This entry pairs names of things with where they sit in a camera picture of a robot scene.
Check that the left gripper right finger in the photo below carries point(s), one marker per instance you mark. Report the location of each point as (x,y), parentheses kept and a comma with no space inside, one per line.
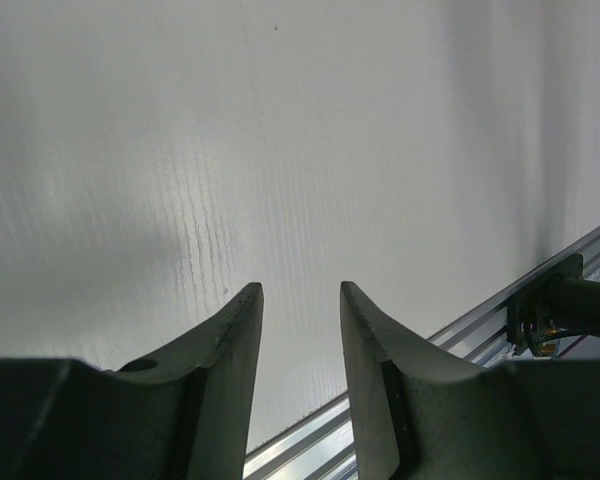
(557,438)

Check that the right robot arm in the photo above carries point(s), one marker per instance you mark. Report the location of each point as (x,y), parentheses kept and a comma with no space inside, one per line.
(575,306)

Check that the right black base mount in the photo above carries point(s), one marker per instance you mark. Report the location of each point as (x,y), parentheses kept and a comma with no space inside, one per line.
(528,310)

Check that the aluminium front rail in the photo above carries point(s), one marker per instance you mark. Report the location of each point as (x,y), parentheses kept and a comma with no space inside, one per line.
(412,402)

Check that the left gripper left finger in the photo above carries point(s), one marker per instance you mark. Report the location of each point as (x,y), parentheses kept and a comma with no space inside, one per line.
(180,412)

